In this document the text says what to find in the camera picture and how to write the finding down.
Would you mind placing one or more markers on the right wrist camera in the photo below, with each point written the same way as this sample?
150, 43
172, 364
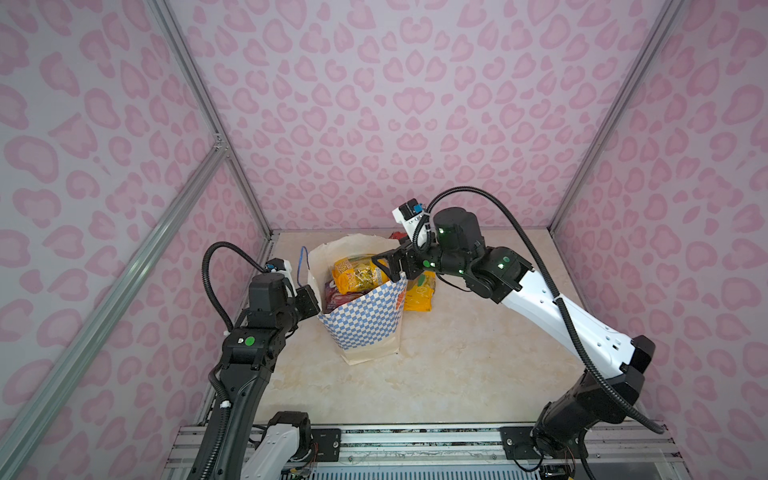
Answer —
408, 215

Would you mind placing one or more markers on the yellow chips bag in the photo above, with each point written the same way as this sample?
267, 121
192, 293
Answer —
420, 293

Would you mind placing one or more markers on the purple Fox's candy bag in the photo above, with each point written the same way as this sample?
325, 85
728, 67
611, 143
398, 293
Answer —
333, 298

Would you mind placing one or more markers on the aluminium frame post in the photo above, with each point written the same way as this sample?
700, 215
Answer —
182, 53
663, 27

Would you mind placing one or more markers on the left aluminium frame post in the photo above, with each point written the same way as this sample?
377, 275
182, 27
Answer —
182, 53

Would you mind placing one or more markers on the yellow candy snack bag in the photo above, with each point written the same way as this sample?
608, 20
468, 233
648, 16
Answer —
357, 274

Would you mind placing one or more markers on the blue checkered paper bag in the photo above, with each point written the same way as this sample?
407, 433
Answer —
369, 327

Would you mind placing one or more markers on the right aluminium frame post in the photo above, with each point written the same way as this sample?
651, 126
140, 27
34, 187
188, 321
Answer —
663, 27

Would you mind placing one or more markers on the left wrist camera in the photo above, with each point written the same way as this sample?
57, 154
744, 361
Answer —
284, 268

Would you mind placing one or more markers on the diagonal aluminium frame bar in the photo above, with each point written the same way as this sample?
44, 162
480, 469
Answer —
39, 413

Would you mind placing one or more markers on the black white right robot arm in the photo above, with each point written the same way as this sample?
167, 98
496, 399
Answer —
614, 363

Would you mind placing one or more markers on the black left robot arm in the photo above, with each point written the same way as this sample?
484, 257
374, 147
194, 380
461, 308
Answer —
248, 360

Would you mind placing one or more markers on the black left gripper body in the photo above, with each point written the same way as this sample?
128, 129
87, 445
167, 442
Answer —
298, 307

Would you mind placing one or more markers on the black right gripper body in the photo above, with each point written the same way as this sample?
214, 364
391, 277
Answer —
435, 257

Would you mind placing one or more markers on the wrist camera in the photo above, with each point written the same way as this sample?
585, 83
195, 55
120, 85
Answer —
408, 215
284, 268

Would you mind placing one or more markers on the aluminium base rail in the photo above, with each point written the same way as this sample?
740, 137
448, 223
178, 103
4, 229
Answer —
484, 451

